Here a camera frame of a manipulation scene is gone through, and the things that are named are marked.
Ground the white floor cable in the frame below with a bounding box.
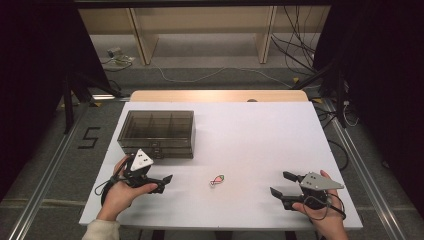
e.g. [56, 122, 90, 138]
[151, 61, 294, 89]

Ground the bundle of black cables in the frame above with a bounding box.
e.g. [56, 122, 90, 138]
[270, 5, 318, 76]

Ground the smoky transparent drawer cabinet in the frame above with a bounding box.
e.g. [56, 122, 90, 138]
[117, 110, 195, 160]

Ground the black curtain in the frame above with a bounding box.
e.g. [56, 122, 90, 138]
[0, 0, 111, 201]
[313, 0, 424, 214]

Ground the black floor cable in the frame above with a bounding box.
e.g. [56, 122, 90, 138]
[328, 139, 350, 172]

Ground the small pink fish-shaped piece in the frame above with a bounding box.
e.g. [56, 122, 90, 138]
[209, 174, 225, 187]

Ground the right hand-held gripper black cable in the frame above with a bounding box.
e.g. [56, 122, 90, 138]
[301, 193, 347, 222]

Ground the person's right hand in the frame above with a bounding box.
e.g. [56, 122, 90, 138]
[292, 169, 349, 240]

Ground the light wooden table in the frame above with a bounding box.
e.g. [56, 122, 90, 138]
[129, 89, 309, 103]

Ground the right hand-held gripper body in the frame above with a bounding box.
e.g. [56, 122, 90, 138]
[282, 171, 345, 211]

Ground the hand-held gripper black cable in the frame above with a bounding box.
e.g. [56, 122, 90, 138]
[94, 174, 118, 206]
[301, 193, 347, 222]

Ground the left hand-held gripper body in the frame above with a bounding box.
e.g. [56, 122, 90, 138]
[121, 148, 164, 189]

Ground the grey power adapter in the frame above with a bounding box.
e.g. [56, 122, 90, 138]
[106, 47, 124, 60]

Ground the aluminium floor rail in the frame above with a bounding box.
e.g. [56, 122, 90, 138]
[321, 98, 408, 240]
[6, 94, 131, 240]

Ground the black metal stand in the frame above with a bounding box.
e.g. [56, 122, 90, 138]
[292, 59, 348, 129]
[62, 71, 125, 134]

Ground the light wooden shelf unit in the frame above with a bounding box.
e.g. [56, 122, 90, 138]
[78, 6, 331, 66]

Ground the person's left hand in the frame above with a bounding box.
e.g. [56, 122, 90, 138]
[96, 155, 158, 222]

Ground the left hand-held gripper black cable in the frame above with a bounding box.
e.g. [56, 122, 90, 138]
[94, 174, 118, 206]

